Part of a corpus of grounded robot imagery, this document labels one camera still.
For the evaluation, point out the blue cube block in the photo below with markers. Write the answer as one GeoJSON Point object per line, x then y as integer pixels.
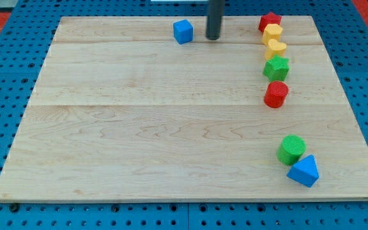
{"type": "Point", "coordinates": [183, 31]}

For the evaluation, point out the light wooden board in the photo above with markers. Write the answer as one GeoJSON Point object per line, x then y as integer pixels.
{"type": "Point", "coordinates": [122, 113]}

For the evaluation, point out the red cylinder block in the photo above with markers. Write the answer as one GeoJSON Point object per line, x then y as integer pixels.
{"type": "Point", "coordinates": [276, 94]}

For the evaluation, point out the green star block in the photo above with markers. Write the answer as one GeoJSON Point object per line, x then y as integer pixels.
{"type": "Point", "coordinates": [276, 68]}

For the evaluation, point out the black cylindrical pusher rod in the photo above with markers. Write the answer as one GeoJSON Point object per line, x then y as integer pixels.
{"type": "Point", "coordinates": [214, 19]}

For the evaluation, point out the green cylinder block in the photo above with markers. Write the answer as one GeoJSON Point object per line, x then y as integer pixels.
{"type": "Point", "coordinates": [291, 149]}

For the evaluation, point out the yellow heart block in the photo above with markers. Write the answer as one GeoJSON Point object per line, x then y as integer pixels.
{"type": "Point", "coordinates": [275, 47]}

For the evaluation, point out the yellow hexagon block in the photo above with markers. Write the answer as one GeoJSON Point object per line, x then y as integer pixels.
{"type": "Point", "coordinates": [271, 31]}

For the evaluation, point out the red star block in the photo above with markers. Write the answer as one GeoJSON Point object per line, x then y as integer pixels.
{"type": "Point", "coordinates": [269, 18]}

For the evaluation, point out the blue triangle block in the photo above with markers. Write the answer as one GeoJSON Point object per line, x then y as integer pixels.
{"type": "Point", "coordinates": [305, 171]}

